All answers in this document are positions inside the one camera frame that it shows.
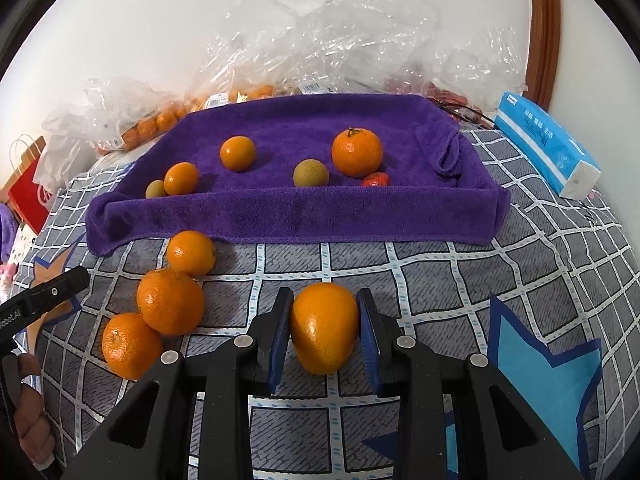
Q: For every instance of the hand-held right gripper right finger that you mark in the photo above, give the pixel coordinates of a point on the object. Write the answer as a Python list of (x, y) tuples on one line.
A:
[(370, 340)]

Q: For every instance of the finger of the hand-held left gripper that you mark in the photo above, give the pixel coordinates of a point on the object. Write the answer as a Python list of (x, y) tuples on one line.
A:
[(50, 292)]

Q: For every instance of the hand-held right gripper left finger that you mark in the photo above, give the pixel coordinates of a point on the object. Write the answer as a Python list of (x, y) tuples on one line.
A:
[(280, 340)]

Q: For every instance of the large smooth orange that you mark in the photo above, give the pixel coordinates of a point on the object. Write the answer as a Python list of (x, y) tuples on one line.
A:
[(324, 327)]

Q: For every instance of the purple towel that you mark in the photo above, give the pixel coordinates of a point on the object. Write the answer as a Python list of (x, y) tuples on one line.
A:
[(300, 215)]

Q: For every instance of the small yellow-green round fruit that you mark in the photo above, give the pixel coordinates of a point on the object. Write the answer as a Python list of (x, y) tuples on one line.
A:
[(155, 189)]

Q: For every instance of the small red-orange tangerine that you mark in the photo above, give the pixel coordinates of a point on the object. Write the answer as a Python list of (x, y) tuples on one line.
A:
[(375, 180)]

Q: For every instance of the cluster of small red fruits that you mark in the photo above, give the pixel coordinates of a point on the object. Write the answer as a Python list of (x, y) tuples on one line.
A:
[(450, 96)]

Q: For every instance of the person's left hand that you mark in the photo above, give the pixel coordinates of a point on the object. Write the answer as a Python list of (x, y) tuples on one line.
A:
[(35, 425)]

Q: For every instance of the pink white patterned cloth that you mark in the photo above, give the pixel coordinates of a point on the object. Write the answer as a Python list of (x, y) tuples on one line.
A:
[(15, 260)]

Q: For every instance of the purple cloth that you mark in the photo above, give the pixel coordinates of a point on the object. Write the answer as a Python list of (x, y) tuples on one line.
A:
[(6, 232)]

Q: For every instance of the red paper bag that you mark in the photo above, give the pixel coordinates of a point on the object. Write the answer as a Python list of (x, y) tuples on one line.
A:
[(30, 200)]

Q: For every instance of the large bumpy mandarin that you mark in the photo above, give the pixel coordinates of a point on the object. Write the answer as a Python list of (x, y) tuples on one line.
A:
[(170, 301), (131, 345)]

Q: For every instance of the grey checked star blanket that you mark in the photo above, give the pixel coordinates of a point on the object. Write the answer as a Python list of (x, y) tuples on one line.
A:
[(450, 285)]

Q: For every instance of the white plastic bag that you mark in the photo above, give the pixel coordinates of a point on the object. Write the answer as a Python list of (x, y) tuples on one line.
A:
[(65, 150)]

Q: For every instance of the mandarin with green stem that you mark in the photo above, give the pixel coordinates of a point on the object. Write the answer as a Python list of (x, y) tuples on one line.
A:
[(357, 152)]

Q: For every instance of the heap of bagged small oranges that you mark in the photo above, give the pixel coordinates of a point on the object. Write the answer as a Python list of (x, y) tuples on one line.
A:
[(250, 92), (150, 127)]

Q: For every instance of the clear plastic bag green label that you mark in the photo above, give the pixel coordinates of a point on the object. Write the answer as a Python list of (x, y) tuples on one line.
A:
[(125, 100)]

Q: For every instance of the blue white tissue pack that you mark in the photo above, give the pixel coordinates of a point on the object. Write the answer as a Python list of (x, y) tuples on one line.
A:
[(545, 145)]

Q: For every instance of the crumpled clear plastic bag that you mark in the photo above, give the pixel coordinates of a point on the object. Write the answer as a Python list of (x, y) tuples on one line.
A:
[(350, 35)]

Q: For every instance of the brown wooden door frame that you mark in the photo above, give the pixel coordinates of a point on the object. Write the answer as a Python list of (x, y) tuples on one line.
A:
[(545, 35)]

